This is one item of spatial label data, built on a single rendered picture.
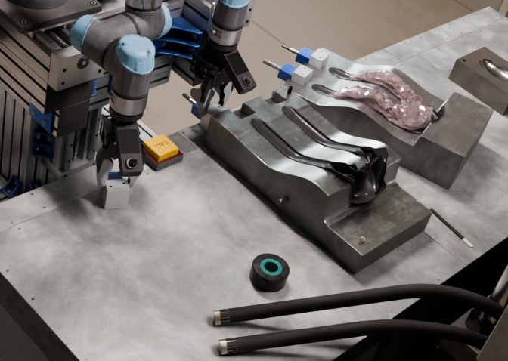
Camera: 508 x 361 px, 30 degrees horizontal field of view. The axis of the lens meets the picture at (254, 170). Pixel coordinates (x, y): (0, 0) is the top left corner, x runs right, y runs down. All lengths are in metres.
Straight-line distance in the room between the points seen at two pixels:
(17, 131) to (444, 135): 1.22
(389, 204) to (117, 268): 0.65
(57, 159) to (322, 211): 0.99
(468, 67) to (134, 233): 1.20
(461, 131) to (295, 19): 2.18
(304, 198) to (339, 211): 0.09
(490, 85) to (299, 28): 1.82
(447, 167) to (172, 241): 0.74
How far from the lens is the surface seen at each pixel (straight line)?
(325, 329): 1.87
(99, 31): 1.91
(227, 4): 2.14
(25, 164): 2.84
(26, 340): 2.00
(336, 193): 2.06
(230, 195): 2.17
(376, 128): 2.40
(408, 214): 2.19
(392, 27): 4.69
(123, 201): 2.06
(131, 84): 1.87
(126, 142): 1.93
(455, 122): 2.46
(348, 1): 4.79
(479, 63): 2.84
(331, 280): 2.05
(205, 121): 2.32
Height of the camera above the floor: 2.21
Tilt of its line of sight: 39 degrees down
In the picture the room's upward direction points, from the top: 16 degrees clockwise
